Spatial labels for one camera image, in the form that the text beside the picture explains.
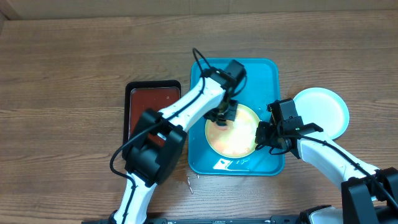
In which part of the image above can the green and orange sponge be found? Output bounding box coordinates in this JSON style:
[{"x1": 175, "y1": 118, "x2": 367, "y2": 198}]
[{"x1": 216, "y1": 120, "x2": 227, "y2": 126}]

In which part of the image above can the light blue plate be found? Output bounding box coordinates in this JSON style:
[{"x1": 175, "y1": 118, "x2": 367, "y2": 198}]
[{"x1": 294, "y1": 87, "x2": 350, "y2": 139}]

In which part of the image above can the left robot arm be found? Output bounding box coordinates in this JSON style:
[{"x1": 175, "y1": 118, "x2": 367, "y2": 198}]
[{"x1": 107, "y1": 77, "x2": 239, "y2": 223}]

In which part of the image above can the black tray with red water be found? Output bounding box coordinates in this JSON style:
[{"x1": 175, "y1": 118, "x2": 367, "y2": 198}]
[{"x1": 123, "y1": 80, "x2": 186, "y2": 151}]

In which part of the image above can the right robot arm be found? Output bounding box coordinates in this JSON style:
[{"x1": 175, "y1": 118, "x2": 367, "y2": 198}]
[{"x1": 256, "y1": 120, "x2": 397, "y2": 223}]

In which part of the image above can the teal plastic tray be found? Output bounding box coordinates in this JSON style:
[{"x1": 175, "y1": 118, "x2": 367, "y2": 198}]
[{"x1": 188, "y1": 58, "x2": 285, "y2": 176}]

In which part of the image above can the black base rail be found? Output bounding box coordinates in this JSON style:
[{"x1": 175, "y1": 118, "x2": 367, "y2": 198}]
[{"x1": 81, "y1": 214, "x2": 304, "y2": 224}]

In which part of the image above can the yellow-green plate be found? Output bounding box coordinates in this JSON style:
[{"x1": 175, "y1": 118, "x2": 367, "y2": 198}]
[{"x1": 205, "y1": 104, "x2": 260, "y2": 159}]

